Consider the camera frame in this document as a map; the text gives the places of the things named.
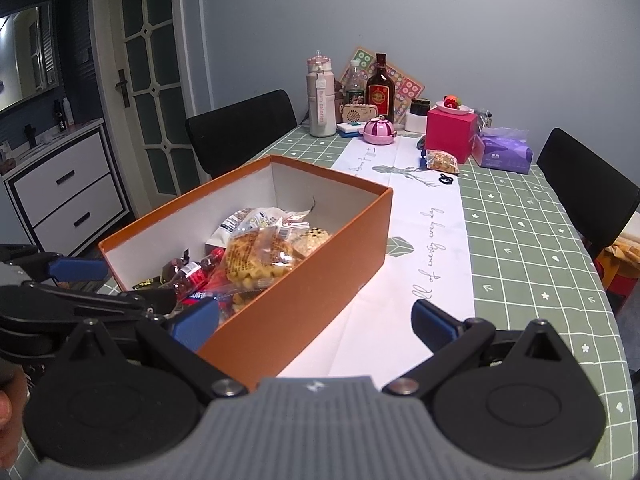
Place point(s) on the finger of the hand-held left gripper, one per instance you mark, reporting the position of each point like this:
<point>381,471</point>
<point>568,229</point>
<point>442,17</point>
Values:
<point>75,270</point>
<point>100,302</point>

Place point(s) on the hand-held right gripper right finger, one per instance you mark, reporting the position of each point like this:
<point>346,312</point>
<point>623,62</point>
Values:
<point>432,322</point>

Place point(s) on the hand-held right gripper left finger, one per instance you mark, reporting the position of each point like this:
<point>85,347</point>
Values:
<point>197,322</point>

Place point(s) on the red spicy snack packet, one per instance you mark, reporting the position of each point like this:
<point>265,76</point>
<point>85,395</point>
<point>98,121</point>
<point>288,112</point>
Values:
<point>210,285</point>

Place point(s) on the red-capped candy bottle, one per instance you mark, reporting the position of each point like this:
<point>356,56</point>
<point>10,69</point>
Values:
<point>197,272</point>

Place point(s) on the dark brown snack pouch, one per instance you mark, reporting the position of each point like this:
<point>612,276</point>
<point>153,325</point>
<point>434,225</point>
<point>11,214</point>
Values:
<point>150,282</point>

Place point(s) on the clear yellow cookie packet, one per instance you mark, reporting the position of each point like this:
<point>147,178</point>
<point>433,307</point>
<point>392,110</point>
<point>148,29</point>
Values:
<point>255,260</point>

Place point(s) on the white printed snack packet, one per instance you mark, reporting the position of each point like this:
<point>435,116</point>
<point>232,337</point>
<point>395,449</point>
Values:
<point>235,222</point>

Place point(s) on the orange cardboard box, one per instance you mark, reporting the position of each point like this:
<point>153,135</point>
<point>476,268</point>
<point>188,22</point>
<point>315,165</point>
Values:
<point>310,300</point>

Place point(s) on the puffed rice packet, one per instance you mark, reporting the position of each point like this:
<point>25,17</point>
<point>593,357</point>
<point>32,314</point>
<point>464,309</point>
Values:
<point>312,240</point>

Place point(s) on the person's left hand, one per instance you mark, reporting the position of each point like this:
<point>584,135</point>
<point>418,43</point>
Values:
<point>7,400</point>

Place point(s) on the white drawer cabinet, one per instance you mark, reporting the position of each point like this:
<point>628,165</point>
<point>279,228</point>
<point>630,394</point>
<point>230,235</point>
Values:
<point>65,195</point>

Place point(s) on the white table runner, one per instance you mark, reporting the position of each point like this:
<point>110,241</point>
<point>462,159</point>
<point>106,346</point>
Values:
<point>430,240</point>

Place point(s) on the green checked tablecloth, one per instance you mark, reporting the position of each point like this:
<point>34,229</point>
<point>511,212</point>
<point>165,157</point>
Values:
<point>525,220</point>

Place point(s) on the small black bottle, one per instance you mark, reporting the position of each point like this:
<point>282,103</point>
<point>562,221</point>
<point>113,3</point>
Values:
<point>30,136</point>

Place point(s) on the white slim bottle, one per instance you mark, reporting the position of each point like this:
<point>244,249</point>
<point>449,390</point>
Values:
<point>70,114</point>

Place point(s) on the clear nut bag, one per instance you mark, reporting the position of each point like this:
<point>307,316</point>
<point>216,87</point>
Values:
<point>442,161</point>

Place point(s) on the blue clip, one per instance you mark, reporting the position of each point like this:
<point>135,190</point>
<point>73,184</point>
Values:
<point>424,157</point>

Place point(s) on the purple tissue pack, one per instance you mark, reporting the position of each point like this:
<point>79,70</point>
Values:
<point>500,155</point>

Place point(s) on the pink-red box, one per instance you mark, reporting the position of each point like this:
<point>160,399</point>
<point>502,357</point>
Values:
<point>447,135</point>

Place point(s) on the black chair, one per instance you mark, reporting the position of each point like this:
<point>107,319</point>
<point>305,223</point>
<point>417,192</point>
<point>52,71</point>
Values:
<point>240,130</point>
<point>585,185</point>

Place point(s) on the pink round container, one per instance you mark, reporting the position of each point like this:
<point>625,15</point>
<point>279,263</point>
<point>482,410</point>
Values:
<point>378,132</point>

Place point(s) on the red bag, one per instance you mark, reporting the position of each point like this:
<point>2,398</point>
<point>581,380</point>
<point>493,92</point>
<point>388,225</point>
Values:
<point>627,287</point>

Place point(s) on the yellow cloth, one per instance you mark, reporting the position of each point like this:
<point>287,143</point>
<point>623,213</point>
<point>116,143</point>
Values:
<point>625,255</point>

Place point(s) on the glass lattice door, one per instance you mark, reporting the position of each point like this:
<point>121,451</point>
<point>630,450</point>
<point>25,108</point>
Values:
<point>150,75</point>

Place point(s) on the blue and white small box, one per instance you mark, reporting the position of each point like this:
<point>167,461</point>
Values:
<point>350,130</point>

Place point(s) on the clear plastic bag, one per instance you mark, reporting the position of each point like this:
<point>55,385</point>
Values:
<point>482,119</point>

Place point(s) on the black jar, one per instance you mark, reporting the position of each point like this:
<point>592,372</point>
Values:
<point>420,107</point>

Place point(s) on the white small plate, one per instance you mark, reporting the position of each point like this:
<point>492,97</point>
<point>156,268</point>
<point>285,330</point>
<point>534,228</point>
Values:
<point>465,109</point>

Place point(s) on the red strawberry toy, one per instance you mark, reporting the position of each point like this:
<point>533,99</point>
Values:
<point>451,101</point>

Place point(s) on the white cloth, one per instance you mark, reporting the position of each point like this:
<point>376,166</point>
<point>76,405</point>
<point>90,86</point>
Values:
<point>634,227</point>

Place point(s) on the beige small radio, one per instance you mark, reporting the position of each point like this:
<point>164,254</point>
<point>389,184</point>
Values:
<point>357,112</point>

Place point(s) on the dark liquor bottle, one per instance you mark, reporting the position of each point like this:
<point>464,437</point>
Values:
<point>381,95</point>

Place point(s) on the patterned dotted board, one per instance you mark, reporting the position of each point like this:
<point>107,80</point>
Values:
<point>407,90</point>

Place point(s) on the white water bottle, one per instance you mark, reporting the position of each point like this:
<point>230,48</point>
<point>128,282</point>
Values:
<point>321,105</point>

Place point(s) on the clear plastic bottle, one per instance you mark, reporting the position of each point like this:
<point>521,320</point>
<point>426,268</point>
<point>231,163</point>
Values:
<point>354,87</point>

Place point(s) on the framed wall mirror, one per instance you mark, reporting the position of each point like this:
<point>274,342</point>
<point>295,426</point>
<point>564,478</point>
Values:
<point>20,55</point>

